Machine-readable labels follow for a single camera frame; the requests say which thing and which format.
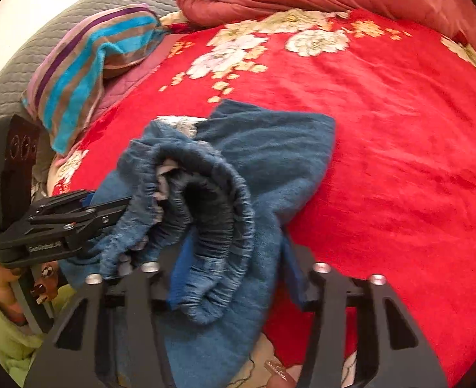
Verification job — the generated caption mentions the person's left hand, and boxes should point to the person's left hand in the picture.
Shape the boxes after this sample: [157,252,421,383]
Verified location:
[0,262,61,327]

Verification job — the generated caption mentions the blue pants with lace trim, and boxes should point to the blue pants with lace trim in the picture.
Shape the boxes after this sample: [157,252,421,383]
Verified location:
[59,99,337,388]

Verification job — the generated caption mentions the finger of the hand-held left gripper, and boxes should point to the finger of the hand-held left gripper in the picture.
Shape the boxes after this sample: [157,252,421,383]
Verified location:
[28,196,135,251]
[30,188,98,216]

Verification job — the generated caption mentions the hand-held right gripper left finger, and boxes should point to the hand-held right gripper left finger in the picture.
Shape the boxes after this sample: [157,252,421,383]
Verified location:
[23,242,195,388]

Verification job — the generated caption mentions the person's left forearm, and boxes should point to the person's left forearm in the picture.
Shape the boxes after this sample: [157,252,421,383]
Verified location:
[0,266,79,385]

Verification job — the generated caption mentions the pink quilted pillow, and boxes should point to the pink quilted pillow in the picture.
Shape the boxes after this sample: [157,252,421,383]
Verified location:
[86,32,184,130]

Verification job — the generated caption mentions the striped towel pillow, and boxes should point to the striped towel pillow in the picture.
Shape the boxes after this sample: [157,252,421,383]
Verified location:
[21,3,170,156]

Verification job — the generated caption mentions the red floral blanket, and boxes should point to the red floral blanket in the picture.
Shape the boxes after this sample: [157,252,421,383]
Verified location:
[46,8,476,388]

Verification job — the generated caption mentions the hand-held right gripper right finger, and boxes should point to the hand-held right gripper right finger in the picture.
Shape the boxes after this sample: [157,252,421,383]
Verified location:
[280,234,450,388]

